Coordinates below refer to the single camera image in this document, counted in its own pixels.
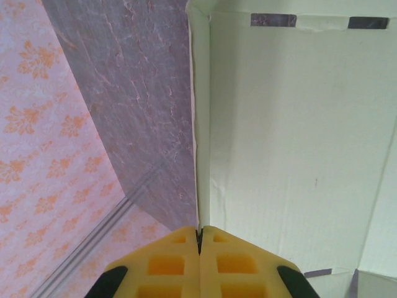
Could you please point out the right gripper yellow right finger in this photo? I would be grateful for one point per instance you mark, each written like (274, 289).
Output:
(248, 279)

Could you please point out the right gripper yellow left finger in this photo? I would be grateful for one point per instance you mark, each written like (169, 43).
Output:
(149, 279)

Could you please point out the pale green paper box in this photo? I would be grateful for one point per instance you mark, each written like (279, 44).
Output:
(294, 139)

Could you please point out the aluminium corner post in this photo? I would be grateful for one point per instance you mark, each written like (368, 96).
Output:
(92, 236)

